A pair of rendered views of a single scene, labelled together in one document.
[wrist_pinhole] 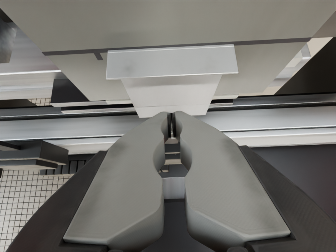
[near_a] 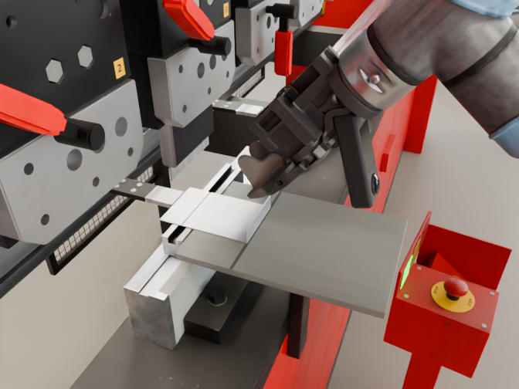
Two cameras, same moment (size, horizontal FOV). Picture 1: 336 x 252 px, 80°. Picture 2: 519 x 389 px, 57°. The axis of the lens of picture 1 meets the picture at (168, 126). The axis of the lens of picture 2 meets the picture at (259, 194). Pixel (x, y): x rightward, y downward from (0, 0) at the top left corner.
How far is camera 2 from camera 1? 0.57 m
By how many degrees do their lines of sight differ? 61
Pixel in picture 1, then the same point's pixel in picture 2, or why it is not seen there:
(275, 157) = not seen: outside the picture
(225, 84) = (205, 236)
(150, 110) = (199, 196)
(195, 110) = (177, 216)
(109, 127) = not seen: hidden behind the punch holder
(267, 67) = (213, 255)
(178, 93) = (214, 214)
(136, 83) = (240, 204)
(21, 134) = not seen: hidden behind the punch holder
